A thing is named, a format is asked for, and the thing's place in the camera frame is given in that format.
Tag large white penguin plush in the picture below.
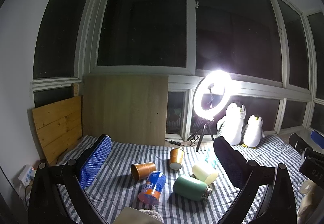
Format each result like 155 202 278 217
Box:
216 102 246 146

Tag black tripod stand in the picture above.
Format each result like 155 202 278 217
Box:
187 119 214 151

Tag blue orange soda can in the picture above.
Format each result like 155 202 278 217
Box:
138 171 166 205

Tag orange patterned paper cup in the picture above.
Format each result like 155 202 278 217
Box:
169 148 184 170

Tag white power strip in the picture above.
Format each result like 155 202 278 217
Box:
18 165 36 187

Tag green thermos bottle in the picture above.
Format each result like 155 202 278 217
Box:
173 175 212 201

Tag small white penguin plush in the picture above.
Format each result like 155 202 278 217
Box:
243 115 265 148

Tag black power strip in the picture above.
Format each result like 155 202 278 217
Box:
169 140 181 146

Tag white window frame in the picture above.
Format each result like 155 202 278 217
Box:
32 0 323 138

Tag bright ring light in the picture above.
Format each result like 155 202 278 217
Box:
193 70 233 121

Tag light wooden board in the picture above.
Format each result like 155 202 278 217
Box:
82 75 169 146

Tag orange paper cup lying down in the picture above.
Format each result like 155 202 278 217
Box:
130 162 157 181

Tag cream white cup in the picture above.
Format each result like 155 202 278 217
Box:
192 164 218 185

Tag blue white striped quilt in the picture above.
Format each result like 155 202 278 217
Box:
58 136 307 223

